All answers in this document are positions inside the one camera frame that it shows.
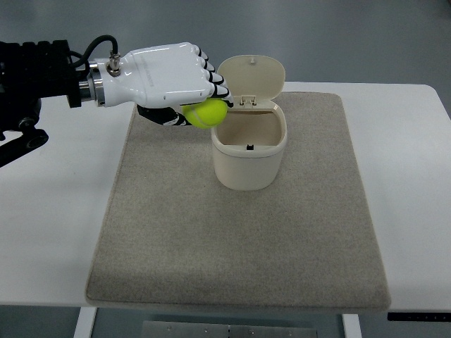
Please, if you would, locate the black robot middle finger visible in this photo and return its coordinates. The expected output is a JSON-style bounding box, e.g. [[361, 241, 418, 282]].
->
[[209, 71, 226, 86]]

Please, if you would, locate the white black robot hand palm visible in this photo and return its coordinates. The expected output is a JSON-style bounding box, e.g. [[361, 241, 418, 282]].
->
[[80, 42, 211, 108]]

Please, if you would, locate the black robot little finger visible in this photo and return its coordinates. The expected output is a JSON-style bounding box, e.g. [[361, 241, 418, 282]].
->
[[195, 46, 209, 60]]

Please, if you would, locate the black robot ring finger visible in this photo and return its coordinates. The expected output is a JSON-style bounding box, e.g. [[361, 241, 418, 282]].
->
[[202, 58, 216, 72]]

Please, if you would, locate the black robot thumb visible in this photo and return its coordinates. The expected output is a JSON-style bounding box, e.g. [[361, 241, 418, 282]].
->
[[137, 105, 191, 126]]

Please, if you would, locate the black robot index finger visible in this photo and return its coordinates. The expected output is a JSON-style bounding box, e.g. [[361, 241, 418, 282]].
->
[[210, 84, 233, 108]]

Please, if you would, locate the yellow tennis ball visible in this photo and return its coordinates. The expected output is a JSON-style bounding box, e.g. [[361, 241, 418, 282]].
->
[[182, 99, 228, 129]]

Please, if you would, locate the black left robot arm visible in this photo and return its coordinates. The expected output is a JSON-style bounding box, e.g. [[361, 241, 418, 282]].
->
[[1, 35, 233, 165]]

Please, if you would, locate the beige bin with open lid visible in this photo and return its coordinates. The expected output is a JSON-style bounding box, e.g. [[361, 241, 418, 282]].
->
[[211, 55, 288, 191]]

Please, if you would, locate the grey felt mat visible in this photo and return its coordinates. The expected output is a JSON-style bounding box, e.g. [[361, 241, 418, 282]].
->
[[85, 92, 391, 313]]

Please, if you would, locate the white table leg left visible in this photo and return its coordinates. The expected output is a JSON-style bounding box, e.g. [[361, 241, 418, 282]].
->
[[73, 307, 97, 338]]

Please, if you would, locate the white table leg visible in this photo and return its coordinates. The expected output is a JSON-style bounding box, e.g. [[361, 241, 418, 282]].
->
[[342, 314, 363, 338], [73, 307, 97, 338]]

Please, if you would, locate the white table leg right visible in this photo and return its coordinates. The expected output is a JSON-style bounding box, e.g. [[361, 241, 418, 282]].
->
[[342, 314, 363, 338]]

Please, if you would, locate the black table control panel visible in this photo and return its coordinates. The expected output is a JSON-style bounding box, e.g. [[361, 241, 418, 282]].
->
[[387, 312, 451, 323]]

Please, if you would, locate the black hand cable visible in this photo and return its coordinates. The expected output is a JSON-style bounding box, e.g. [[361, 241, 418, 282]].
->
[[68, 34, 123, 77]]

